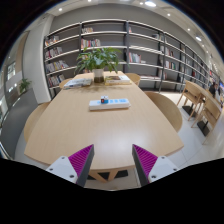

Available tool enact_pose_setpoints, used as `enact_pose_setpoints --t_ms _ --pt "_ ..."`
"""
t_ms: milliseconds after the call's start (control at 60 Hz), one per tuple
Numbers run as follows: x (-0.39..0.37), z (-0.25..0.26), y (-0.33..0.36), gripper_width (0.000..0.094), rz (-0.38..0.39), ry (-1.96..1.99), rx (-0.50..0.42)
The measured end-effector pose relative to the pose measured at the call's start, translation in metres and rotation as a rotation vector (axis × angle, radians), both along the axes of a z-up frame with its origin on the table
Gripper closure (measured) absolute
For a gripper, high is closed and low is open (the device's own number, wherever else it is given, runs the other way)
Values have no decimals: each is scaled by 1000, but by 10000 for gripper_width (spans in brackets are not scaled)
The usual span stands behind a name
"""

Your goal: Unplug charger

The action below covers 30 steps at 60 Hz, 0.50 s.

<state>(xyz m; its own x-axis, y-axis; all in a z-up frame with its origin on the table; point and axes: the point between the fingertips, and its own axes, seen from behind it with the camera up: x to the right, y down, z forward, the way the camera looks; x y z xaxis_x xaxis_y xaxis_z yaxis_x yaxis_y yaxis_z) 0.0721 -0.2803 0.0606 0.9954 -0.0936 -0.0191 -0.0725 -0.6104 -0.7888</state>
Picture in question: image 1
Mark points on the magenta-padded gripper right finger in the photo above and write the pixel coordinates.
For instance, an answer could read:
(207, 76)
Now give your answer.
(160, 166)

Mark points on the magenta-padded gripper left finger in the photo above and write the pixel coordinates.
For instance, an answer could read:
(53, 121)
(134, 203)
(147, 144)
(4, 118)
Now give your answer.
(63, 166)

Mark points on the round-backed wooden chair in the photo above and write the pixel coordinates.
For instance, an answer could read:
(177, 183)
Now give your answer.
(135, 78)
(64, 83)
(168, 110)

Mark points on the white power strip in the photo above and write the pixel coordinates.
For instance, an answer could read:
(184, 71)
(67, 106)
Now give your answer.
(113, 105)

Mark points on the white book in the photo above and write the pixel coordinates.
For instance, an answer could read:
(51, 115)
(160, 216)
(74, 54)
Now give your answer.
(77, 83)

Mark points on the small green potted plant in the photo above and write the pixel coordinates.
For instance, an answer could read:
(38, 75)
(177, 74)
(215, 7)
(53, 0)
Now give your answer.
(24, 85)

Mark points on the person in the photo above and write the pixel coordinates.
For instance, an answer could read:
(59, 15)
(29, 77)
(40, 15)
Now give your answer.
(212, 89)

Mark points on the yellow book stack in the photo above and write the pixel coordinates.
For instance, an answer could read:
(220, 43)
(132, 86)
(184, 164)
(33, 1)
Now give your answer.
(116, 80)

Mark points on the green potted plant white pot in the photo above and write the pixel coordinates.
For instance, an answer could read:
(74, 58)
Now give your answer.
(97, 60)

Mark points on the grey shelf unit with books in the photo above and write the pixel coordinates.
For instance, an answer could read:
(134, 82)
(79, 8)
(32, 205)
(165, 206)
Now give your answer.
(110, 33)

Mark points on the round ceiling lights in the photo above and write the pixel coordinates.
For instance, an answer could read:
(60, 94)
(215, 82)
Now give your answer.
(150, 3)

